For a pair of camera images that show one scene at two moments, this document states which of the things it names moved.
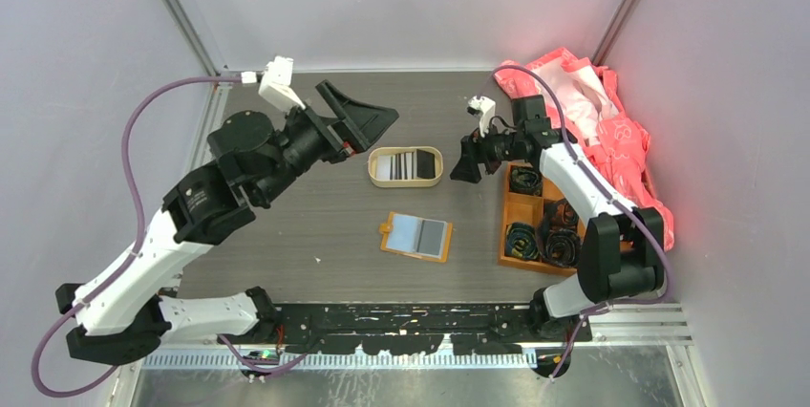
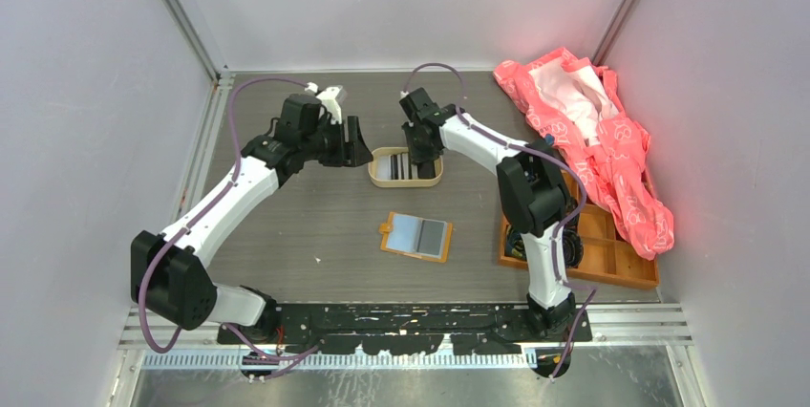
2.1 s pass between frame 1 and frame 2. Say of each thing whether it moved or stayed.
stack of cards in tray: stayed
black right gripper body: moved
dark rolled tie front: stayed
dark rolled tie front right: stayed
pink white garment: stayed
